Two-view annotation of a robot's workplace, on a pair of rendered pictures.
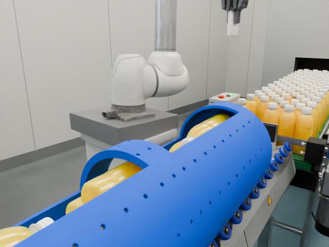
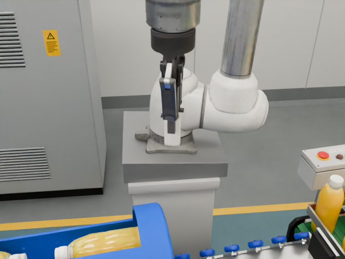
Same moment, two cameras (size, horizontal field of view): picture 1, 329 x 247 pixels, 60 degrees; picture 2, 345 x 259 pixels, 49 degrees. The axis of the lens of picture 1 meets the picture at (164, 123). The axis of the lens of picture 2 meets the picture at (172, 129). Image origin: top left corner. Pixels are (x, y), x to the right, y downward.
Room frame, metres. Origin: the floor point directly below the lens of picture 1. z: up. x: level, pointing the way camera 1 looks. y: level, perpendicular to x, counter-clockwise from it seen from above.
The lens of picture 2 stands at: (0.42, -0.61, 1.85)
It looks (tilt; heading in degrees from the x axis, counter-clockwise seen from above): 33 degrees down; 42
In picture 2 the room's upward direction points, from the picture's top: straight up
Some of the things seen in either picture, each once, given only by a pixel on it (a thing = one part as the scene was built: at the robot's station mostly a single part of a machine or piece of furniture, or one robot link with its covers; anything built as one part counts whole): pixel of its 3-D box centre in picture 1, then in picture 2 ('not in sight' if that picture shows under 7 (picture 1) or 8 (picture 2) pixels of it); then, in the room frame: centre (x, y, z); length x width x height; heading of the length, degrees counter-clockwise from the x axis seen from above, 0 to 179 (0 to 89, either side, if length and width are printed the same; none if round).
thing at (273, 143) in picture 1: (264, 135); (320, 256); (1.21, -0.45, 0.99); 0.10 x 0.02 x 0.12; 55
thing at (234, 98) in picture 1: (224, 104); (332, 166); (1.54, -0.33, 1.05); 0.20 x 0.10 x 0.10; 145
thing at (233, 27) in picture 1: (234, 23); (172, 130); (0.87, -0.20, 1.46); 0.03 x 0.01 x 0.07; 123
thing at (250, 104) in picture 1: (248, 115); not in sight; (1.51, -0.47, 1.00); 0.07 x 0.07 x 0.19
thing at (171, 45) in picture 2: not in sight; (172, 52); (0.87, -0.20, 1.62); 0.08 x 0.07 x 0.09; 33
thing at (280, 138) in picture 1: (269, 136); (343, 257); (1.27, -0.50, 0.96); 0.40 x 0.01 x 0.03; 55
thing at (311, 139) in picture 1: (314, 151); not in sight; (1.13, -0.64, 0.95); 0.10 x 0.07 x 0.10; 55
